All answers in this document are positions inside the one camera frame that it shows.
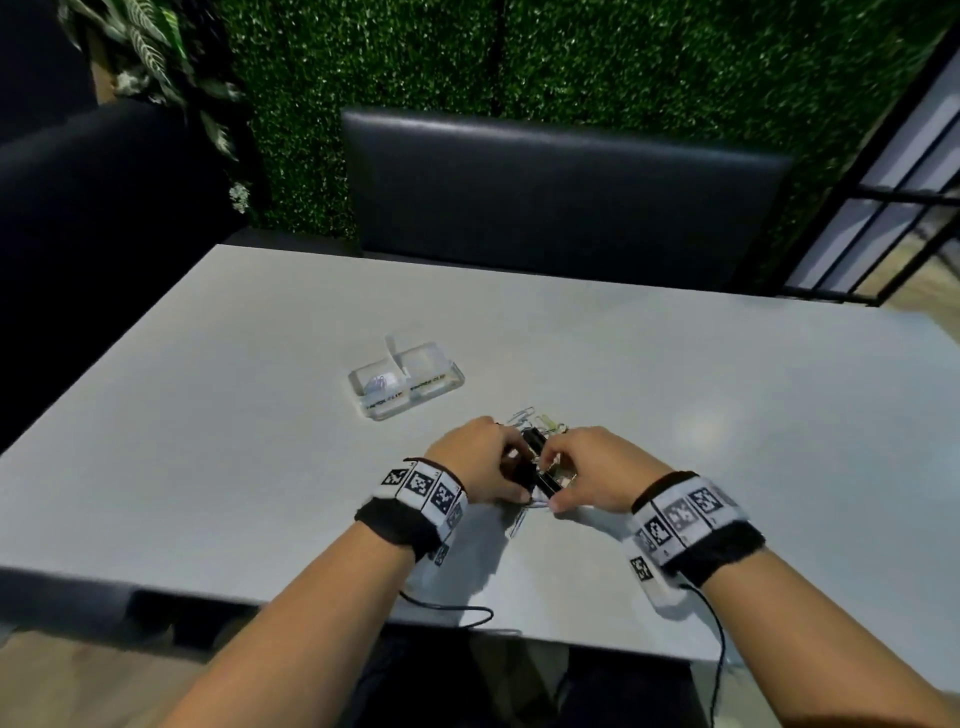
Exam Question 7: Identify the person's right hand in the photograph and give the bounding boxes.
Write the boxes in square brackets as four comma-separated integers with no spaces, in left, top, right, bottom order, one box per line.
[537,426,676,518]

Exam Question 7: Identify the person's left hand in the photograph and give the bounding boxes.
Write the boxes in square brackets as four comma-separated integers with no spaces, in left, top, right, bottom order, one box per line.
[424,416,538,507]

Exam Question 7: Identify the person's left forearm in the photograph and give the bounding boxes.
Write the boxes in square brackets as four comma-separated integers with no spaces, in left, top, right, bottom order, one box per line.
[159,519,418,728]

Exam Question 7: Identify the person's right forearm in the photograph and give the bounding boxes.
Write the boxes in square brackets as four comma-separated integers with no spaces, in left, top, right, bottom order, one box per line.
[696,546,960,728]

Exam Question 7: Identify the pile of coloured paper clips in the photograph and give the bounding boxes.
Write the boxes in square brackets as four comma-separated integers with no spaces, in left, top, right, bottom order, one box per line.
[502,405,571,438]

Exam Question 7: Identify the left marker-tag wristband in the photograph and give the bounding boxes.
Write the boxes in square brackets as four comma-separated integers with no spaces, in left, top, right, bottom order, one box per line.
[354,457,471,568]

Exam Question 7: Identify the marker-tag wristband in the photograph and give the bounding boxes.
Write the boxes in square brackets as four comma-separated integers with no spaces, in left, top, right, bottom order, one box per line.
[624,471,768,610]
[354,457,471,568]

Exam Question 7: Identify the right marker-tag wristband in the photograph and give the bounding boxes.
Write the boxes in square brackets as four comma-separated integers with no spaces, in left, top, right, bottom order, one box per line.
[624,471,768,610]

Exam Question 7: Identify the clear plastic compartment box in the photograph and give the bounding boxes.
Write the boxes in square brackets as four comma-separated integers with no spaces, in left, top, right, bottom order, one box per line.
[347,333,466,423]

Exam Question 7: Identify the person's dark trousers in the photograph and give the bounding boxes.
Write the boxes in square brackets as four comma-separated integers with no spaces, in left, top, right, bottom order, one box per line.
[336,625,693,728]

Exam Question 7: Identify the black padded chair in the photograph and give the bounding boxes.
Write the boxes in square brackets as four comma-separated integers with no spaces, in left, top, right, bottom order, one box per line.
[340,106,796,295]

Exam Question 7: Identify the green artificial hedge panel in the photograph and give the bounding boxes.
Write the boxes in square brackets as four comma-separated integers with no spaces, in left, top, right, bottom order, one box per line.
[217,0,948,289]

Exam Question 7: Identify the black padded bench seat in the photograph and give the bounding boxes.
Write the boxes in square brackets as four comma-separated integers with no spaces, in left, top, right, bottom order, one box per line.
[0,96,253,454]

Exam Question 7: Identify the green leafy plant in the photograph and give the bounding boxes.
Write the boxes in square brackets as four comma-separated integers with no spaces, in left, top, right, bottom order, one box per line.
[58,0,258,220]

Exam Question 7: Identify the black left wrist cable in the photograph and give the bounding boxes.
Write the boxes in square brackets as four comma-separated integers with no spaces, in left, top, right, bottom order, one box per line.
[397,589,496,633]

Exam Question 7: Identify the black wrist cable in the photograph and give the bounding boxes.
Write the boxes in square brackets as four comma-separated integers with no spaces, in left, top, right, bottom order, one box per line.
[397,589,496,633]
[678,579,730,728]

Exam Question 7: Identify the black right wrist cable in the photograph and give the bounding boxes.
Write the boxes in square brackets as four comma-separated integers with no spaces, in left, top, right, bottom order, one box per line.
[678,579,730,728]

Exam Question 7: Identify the black metal window frame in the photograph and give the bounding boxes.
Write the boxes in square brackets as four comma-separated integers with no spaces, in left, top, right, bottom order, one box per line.
[778,22,960,309]

